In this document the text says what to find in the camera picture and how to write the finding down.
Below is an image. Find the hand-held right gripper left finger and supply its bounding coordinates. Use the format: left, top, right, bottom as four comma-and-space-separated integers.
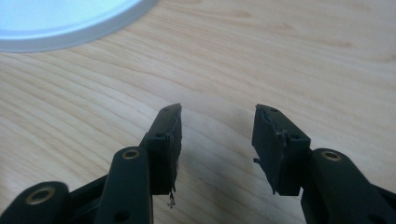
93, 103, 183, 224

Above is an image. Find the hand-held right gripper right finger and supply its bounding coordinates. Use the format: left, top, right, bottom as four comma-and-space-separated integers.
251, 104, 396, 224

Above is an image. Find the white round plate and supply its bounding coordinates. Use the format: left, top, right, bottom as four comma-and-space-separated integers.
0, 0, 161, 53

